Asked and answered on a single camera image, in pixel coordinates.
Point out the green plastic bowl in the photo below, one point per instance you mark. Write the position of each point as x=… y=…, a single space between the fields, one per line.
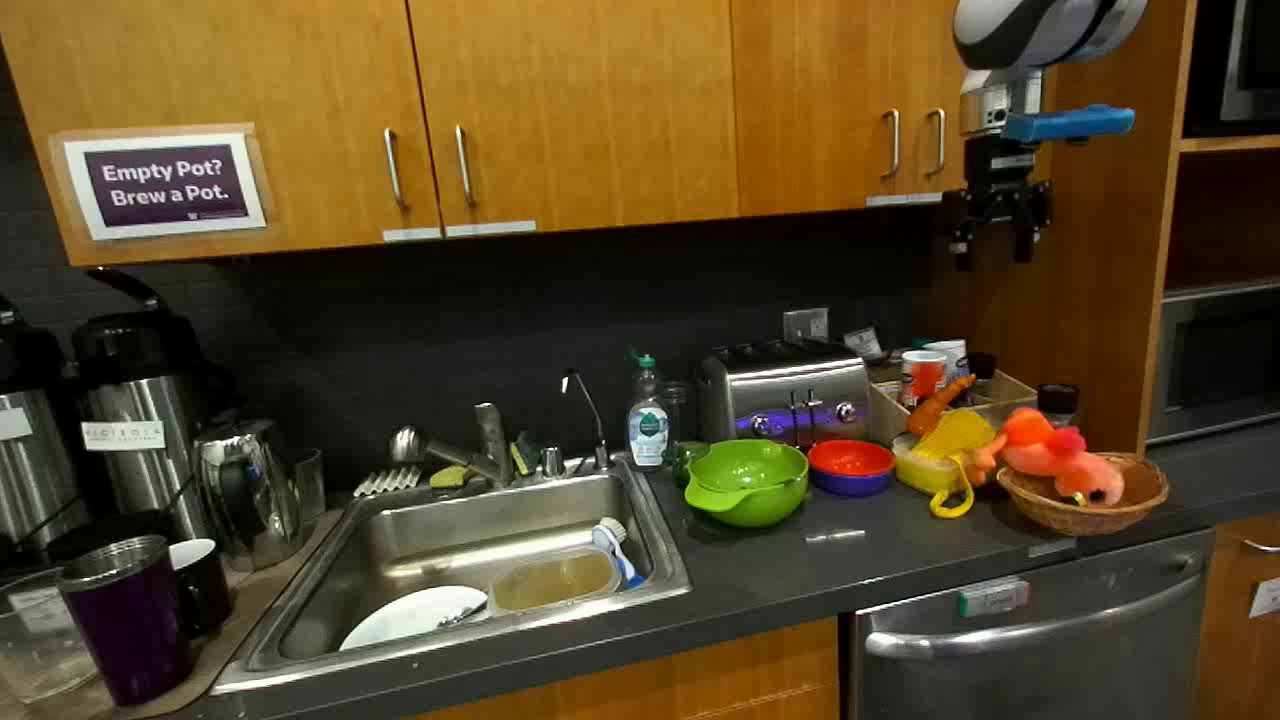
x=744 y=481

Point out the wooden base cabinet door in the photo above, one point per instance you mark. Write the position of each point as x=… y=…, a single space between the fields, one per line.
x=641 y=681

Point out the white and blue dish brush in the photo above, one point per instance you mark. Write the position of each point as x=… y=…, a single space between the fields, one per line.
x=619 y=549

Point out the metal sink faucet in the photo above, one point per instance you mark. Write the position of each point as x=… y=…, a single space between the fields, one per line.
x=485 y=443

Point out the white plate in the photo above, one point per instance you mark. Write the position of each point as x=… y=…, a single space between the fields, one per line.
x=405 y=616

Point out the purple brew a pot sign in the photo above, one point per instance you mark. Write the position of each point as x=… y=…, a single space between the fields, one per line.
x=164 y=187

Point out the black mug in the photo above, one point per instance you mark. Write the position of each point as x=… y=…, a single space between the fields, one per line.
x=203 y=584

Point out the thin gooseneck water spout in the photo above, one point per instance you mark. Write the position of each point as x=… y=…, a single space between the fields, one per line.
x=585 y=392

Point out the orange plush toy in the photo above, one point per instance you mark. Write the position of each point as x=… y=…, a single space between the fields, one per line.
x=1027 y=433

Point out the narrow wooden base cabinet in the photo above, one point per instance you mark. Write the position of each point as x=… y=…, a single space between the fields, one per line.
x=1242 y=624

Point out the shiny metal kettle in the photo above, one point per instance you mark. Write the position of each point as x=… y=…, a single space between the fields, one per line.
x=242 y=484

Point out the wall power outlet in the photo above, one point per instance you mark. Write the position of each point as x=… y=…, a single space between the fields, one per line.
x=804 y=324

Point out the tan counter mat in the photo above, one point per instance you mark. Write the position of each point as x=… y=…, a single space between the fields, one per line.
x=273 y=584

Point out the white and red canister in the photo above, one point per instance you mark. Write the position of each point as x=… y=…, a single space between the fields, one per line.
x=926 y=373

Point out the tall wooden shelf unit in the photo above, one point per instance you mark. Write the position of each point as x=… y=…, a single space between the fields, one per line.
x=1120 y=267

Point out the wicker basket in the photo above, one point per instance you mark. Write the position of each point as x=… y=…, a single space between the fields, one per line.
x=1080 y=509

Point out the orange carrot toy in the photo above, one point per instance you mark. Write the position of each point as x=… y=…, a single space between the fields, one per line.
x=939 y=407

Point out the wooden condiment tray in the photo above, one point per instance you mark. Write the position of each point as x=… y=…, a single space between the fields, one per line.
x=1000 y=392

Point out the clear dish soap bottle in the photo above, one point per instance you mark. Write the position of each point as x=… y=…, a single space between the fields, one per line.
x=651 y=426

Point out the pink plush toy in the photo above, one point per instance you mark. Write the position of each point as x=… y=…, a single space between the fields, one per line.
x=1088 y=477

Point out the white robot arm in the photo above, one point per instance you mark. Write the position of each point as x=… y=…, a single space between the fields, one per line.
x=1027 y=27

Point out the clear plastic container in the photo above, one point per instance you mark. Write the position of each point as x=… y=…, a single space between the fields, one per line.
x=42 y=641

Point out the red plastic bowl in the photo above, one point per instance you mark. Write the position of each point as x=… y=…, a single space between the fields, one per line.
x=848 y=458

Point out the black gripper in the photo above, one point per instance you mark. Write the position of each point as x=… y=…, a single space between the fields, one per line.
x=1000 y=165

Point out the built-in steel appliance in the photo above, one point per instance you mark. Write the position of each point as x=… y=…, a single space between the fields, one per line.
x=1221 y=360

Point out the purple steel tumbler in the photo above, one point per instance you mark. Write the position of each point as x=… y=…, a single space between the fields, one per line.
x=125 y=622

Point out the white tape label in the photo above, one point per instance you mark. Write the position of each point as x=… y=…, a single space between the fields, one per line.
x=834 y=537

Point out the stainless steel dishwasher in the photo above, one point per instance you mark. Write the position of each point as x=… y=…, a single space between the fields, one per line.
x=1041 y=641

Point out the black lidded jar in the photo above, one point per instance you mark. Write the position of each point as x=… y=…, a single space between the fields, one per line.
x=1058 y=400

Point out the blue plastic bowl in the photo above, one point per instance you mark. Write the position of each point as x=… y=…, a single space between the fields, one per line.
x=848 y=484

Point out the clear drinking glass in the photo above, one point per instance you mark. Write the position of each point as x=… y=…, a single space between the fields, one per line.
x=305 y=493

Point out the steel microwave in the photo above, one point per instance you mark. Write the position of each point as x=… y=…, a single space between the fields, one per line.
x=1242 y=60

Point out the stainless steel sink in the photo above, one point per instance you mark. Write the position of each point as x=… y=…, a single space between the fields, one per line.
x=441 y=532

